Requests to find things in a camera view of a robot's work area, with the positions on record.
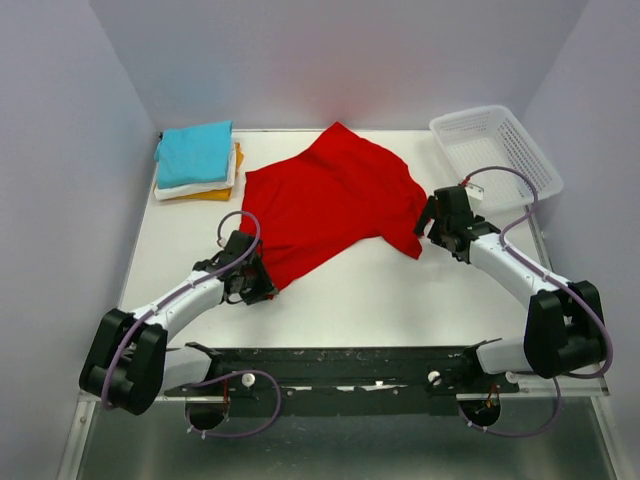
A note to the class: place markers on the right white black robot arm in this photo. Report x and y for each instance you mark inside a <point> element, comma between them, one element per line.
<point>564,329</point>

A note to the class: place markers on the white perforated plastic basket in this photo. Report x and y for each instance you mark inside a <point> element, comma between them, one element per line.
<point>492,136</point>

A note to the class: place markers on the folded orange t shirt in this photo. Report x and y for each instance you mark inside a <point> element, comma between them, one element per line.
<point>222,192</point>

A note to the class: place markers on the folded white t shirt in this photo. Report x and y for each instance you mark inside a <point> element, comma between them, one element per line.
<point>174,192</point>

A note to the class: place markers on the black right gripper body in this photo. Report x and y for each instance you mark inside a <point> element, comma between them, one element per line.
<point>437,231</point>

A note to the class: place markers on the red t shirt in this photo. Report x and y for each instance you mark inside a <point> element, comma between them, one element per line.
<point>342,189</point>

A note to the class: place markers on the folded light blue t shirt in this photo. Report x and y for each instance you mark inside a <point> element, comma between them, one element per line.
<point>194,155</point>

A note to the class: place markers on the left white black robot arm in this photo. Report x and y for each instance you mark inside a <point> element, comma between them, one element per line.
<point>129,362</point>

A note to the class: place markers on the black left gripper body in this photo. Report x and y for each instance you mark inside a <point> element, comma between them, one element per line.
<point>256,283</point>

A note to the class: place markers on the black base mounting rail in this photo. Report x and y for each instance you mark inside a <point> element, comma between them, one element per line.
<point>346,381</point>

